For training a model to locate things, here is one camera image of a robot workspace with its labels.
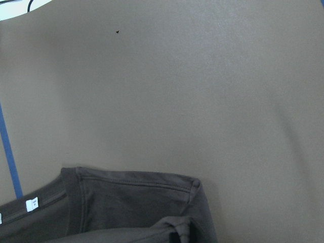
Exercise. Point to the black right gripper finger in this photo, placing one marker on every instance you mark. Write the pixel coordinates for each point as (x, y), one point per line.
(174, 237)

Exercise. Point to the dark brown t-shirt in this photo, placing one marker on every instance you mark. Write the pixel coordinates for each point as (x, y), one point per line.
(87, 205)

